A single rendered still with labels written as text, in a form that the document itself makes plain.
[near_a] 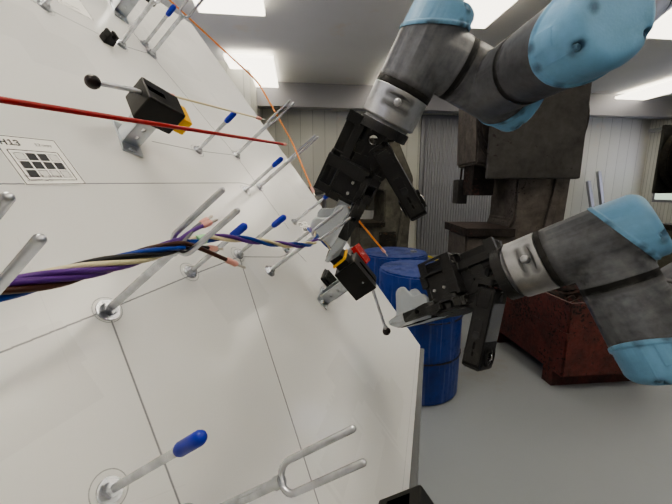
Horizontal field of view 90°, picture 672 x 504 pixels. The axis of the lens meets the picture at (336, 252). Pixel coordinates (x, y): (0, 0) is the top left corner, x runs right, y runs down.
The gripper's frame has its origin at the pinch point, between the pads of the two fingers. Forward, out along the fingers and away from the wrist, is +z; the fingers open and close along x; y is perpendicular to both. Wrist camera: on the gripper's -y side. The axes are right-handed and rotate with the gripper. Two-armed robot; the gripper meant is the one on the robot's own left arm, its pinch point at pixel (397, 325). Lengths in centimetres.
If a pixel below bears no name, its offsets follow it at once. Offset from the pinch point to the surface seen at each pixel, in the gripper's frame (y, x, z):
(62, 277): -2.0, 46.3, -14.8
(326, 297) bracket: 6.1, 9.9, 5.6
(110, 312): -0.4, 42.1, -3.9
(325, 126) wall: 435, -319, 267
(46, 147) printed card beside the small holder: 15.4, 47.4, -0.7
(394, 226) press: 228, -393, 228
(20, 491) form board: -10.6, 45.9, -7.0
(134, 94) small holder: 23.9, 41.4, -2.7
